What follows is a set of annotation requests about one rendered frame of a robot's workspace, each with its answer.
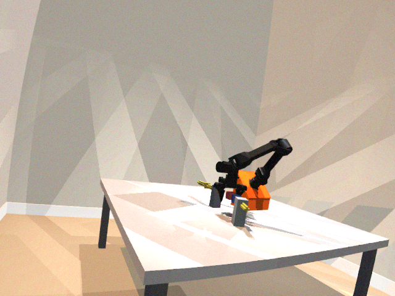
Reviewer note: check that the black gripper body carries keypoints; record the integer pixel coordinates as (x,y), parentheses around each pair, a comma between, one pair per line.
(231,183)

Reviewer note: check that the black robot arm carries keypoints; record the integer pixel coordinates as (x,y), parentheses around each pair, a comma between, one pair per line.
(281,147)

